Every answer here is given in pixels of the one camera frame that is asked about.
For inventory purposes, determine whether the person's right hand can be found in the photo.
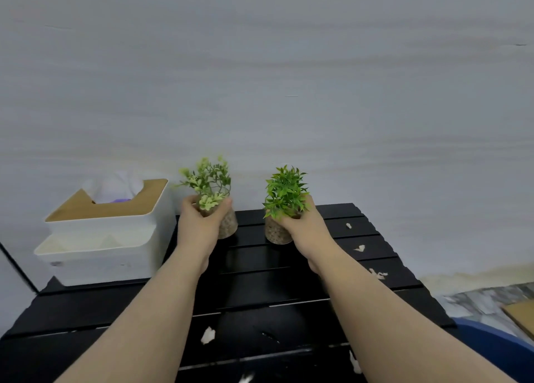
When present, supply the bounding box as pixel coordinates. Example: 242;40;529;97
273;194;340;276

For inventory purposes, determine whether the person's left hand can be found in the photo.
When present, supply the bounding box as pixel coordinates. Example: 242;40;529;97
176;194;233;275

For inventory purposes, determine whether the pale leaf potted artificial plant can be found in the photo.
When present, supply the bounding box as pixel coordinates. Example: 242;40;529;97
174;155;239;240

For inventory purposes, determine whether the dark green potted artificial plant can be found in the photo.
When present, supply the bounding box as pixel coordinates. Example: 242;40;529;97
262;165;310;245

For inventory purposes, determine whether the person's right forearm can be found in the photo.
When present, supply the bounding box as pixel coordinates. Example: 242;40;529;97
311;248;518;383

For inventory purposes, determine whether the person's left forearm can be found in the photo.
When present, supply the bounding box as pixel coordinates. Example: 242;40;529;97
54;245;209;383

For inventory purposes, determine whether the white tissue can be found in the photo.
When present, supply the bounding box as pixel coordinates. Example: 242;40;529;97
82;171;144;204

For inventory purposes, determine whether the white tissue box wooden lid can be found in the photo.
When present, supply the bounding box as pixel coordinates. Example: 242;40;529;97
34;178;176;287

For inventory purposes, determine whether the blue plastic basin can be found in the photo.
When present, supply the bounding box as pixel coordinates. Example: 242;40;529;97
451;317;534;383

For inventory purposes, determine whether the brown cardboard piece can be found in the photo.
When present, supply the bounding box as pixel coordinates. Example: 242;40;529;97
502;298;534;341

